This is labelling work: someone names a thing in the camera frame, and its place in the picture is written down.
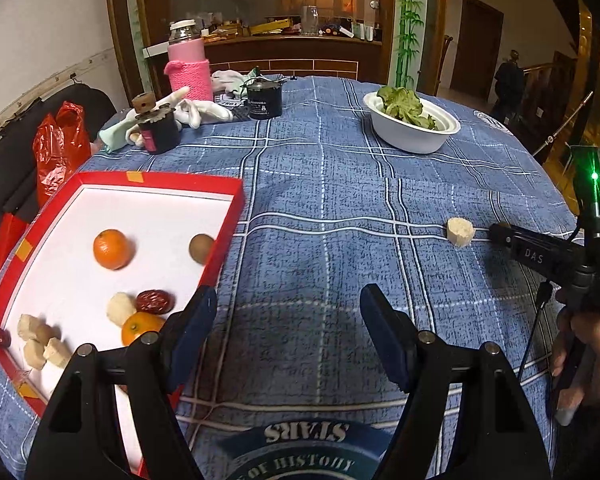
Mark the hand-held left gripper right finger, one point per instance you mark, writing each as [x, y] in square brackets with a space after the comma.
[385, 335]

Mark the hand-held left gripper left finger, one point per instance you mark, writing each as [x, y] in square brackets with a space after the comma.
[195, 332]

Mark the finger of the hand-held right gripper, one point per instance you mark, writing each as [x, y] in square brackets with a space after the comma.
[535, 257]

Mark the dark red date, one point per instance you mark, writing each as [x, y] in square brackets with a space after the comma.
[155, 301]
[1, 338]

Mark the small orange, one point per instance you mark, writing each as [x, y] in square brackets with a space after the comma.
[137, 329]

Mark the white cake piece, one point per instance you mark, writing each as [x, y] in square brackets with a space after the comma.
[120, 308]
[460, 231]

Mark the brown kiwi fruit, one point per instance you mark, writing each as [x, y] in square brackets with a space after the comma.
[201, 248]

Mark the large orange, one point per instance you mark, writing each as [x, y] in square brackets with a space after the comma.
[112, 249]

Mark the red gift box white inside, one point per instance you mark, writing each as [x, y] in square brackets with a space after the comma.
[155, 220]

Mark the white bowl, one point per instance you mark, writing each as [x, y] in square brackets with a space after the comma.
[410, 132]

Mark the green leafy vegetables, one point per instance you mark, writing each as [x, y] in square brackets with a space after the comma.
[405, 105]

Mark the black cup with brown cork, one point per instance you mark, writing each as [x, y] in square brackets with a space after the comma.
[157, 130]

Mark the red cardboard box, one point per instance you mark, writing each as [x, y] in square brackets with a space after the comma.
[2, 245]

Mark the mint green glove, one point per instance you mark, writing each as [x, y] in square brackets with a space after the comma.
[117, 135]

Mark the dark wooden chair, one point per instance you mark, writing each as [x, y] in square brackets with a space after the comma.
[445, 60]

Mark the white gloves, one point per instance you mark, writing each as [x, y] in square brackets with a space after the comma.
[202, 111]

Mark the dark wooden door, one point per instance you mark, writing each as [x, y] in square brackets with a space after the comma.
[475, 42]

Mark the red plastic bag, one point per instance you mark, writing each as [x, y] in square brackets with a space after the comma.
[60, 152]

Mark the black printed canister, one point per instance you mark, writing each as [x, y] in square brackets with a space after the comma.
[264, 101]

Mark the black sofa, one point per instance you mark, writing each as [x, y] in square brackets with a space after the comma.
[10, 175]

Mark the white and green cloth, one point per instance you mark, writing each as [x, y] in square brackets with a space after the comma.
[230, 82]

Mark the pink knit-sleeved bottle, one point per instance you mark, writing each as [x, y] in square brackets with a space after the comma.
[187, 67]

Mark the bamboo print panel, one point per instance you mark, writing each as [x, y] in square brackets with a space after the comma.
[410, 20]

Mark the wooden sideboard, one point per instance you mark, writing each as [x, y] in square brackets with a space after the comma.
[280, 55]

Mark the clear glass jar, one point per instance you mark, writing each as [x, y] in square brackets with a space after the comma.
[308, 21]

